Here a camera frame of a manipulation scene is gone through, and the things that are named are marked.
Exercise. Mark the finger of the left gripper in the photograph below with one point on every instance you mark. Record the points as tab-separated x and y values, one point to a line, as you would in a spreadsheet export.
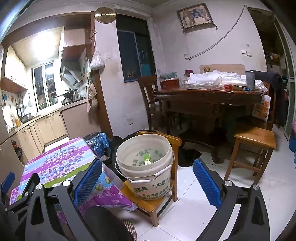
7	183

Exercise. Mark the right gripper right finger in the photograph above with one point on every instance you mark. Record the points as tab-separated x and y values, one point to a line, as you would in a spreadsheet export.
252	222

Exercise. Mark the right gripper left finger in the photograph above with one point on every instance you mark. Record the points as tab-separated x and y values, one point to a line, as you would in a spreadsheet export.
41	223

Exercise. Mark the green white carton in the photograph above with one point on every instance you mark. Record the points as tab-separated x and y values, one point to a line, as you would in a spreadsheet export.
147	159

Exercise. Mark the beige kitchen cabinets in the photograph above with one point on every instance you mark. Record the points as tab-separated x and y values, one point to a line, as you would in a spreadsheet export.
69	121

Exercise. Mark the white plastic trash bucket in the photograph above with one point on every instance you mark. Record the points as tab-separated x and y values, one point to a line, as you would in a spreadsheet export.
148	182

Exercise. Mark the kitchen window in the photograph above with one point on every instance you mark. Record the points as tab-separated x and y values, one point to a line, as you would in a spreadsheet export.
44	85

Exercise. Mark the beige refrigerator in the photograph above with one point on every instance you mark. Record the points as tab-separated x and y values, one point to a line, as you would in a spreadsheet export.
8	159

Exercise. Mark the black bag at cabinet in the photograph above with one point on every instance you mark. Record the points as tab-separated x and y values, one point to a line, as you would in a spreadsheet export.
17	149

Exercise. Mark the purple blue floral tablecloth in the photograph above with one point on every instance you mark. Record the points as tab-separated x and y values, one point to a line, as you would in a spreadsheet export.
64	163

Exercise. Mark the light wooden stool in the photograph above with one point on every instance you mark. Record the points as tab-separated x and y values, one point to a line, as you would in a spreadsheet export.
259	143

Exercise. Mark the blue black garbage bag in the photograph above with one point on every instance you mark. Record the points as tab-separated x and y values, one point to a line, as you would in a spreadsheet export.
100	143

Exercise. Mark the small wooden chair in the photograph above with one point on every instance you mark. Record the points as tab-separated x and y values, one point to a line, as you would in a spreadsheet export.
153	208

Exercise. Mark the metal kettle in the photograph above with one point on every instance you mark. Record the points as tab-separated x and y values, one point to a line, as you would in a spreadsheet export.
74	95

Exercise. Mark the orange white shopping bag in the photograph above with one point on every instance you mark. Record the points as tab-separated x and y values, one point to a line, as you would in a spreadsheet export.
261	109

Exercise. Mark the dark wooden dining table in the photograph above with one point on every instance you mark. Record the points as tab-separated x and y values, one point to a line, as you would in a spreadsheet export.
212	111

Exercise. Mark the hanging beige cloth bags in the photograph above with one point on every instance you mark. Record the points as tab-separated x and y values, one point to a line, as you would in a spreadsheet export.
92	102

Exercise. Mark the range hood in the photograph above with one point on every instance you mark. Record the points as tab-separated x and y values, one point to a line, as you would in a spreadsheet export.
70	70

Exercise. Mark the dark jacket on chair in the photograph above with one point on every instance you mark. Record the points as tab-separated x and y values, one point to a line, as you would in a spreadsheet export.
277	91

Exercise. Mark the grey cup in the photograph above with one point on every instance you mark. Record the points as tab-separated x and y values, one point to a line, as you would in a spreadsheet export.
250	80

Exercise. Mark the white plastic bags pile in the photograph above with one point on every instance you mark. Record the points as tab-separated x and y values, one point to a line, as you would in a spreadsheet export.
216	79

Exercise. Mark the hanging white plastic bag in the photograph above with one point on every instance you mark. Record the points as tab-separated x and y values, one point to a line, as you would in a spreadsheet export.
97	61

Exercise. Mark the tan cardboard box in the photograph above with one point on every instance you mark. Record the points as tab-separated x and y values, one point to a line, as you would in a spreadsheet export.
234	68

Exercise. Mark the dark wooden dining chair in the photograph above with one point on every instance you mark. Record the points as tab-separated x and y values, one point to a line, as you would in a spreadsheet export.
147	85

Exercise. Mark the dark blue window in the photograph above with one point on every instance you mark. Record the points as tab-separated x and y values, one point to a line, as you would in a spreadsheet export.
135	48

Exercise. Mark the round brass wall plate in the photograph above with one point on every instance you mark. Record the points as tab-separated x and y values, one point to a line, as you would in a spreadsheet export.
105	15

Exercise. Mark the framed wall picture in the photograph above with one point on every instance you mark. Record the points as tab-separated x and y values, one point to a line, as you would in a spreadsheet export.
195	17

